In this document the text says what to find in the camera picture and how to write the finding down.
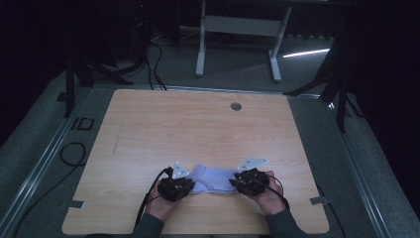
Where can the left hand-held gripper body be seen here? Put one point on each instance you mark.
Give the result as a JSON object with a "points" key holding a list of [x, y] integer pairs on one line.
{"points": [[173, 186]]}

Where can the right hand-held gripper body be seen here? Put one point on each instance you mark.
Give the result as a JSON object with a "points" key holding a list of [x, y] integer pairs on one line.
{"points": [[252, 181]]}

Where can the person's left hand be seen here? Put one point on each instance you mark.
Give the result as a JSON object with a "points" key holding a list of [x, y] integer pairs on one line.
{"points": [[160, 206]]}

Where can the person's right hand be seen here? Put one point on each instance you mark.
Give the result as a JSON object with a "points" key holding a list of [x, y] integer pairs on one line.
{"points": [[270, 201]]}

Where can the grey table grommet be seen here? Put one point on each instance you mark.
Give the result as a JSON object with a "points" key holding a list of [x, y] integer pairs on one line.
{"points": [[235, 106]]}

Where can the black tape floor marks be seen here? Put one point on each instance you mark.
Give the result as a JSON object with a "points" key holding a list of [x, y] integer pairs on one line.
{"points": [[82, 124]]}

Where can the black tripod stand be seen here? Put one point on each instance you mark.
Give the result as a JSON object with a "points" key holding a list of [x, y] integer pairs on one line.
{"points": [[71, 86], [341, 99]]}

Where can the metal floor rail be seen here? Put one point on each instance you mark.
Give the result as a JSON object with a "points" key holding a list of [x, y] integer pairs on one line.
{"points": [[356, 172], [39, 165]]}

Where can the white desk frame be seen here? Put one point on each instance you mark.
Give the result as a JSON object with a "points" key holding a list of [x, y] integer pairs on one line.
{"points": [[241, 26]]}

